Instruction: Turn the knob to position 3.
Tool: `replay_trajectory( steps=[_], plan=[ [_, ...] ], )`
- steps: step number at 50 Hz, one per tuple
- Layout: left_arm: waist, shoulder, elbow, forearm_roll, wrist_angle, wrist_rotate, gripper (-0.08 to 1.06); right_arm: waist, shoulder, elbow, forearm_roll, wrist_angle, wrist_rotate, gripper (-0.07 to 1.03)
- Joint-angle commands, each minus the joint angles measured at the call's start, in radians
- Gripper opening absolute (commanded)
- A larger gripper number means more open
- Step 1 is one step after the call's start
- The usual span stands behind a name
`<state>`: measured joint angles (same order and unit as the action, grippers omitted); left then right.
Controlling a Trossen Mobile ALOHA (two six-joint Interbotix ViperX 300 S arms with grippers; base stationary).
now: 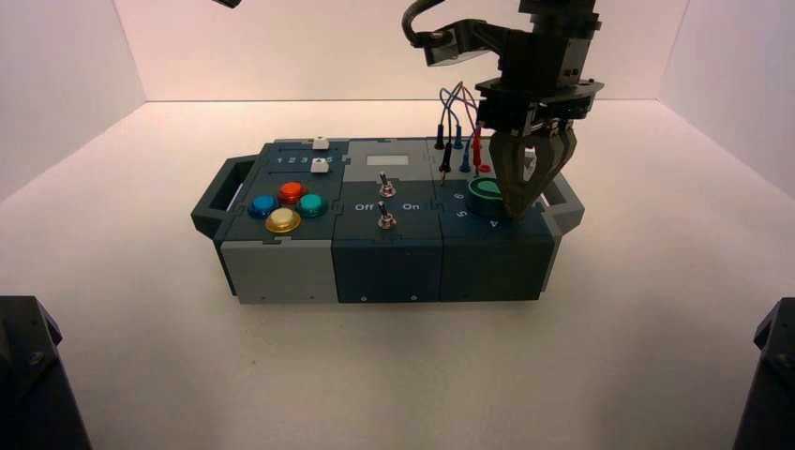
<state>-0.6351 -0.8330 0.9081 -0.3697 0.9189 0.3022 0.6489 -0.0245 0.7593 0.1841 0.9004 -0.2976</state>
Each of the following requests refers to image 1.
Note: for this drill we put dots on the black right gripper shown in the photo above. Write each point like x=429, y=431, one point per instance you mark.
x=540, y=93

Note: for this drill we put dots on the green pointer knob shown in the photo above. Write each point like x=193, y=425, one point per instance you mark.
x=484, y=194

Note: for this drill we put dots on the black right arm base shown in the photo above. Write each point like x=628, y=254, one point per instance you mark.
x=773, y=385

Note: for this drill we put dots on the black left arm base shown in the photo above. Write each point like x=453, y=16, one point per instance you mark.
x=31, y=385

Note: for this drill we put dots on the white slider knob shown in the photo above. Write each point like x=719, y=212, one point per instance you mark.
x=320, y=166
x=320, y=143

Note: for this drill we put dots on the small grey display screen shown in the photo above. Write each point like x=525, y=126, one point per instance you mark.
x=387, y=160

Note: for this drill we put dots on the grey and teal control box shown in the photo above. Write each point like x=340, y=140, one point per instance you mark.
x=385, y=261

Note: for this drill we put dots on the teal push button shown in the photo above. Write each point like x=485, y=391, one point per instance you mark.
x=312, y=204

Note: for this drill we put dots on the orange push button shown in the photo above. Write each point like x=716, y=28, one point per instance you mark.
x=292, y=192

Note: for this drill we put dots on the yellow push button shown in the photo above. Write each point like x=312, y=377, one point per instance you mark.
x=283, y=220

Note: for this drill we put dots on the blue push button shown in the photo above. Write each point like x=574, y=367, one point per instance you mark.
x=263, y=205

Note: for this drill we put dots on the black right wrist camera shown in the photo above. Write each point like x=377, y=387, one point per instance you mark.
x=444, y=49

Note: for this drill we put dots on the metal toggle switch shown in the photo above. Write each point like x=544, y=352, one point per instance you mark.
x=386, y=185
x=385, y=218

